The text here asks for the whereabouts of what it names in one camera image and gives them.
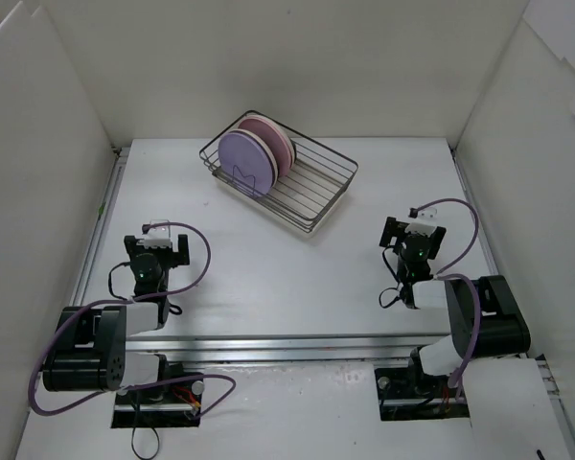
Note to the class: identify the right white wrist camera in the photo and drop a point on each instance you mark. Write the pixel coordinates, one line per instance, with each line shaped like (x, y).
(422, 221)

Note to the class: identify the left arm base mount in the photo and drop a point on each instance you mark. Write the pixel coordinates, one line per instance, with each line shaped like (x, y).
(169, 406)

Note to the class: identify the pink plate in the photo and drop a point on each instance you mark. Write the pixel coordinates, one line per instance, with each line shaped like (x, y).
(274, 137)

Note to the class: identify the aluminium left rail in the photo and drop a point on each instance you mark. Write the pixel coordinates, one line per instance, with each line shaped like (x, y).
(104, 211)

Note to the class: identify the purple plate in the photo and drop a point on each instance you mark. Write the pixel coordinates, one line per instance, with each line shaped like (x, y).
(248, 161)

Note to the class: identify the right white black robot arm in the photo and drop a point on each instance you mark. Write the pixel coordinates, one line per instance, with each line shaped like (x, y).
(485, 320)

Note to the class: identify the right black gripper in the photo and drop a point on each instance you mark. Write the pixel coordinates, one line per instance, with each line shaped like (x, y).
(389, 231)

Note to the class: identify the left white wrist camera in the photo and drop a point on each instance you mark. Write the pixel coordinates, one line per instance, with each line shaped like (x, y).
(157, 235)

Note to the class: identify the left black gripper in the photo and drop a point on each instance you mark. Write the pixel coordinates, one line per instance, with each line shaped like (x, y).
(181, 249)

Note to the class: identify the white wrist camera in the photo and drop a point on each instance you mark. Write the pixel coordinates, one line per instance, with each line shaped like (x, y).
(422, 221)
(157, 235)

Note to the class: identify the aluminium front rail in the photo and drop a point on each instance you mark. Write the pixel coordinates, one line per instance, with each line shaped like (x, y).
(281, 349)

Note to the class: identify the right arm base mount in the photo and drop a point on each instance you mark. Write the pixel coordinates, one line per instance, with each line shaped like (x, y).
(404, 395)

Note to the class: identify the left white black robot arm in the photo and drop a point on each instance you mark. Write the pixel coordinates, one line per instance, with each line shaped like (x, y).
(88, 349)

